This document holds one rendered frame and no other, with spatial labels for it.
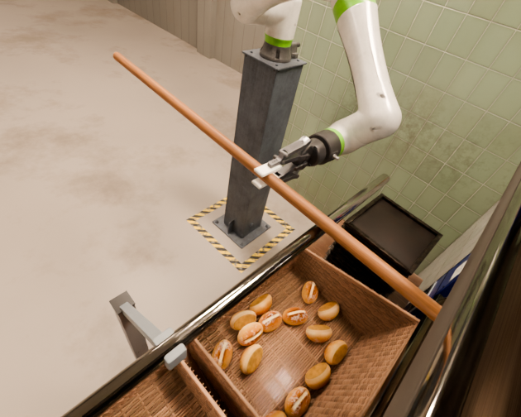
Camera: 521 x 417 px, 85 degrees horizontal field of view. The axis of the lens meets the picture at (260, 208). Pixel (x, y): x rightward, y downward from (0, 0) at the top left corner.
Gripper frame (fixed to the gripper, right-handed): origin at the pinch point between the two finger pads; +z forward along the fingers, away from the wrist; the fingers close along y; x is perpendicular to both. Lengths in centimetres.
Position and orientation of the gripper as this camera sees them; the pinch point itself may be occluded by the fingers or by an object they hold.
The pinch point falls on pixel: (266, 174)
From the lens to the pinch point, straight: 70.5
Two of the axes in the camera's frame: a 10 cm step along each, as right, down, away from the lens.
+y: -1.7, 6.8, 7.1
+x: -6.8, -6.1, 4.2
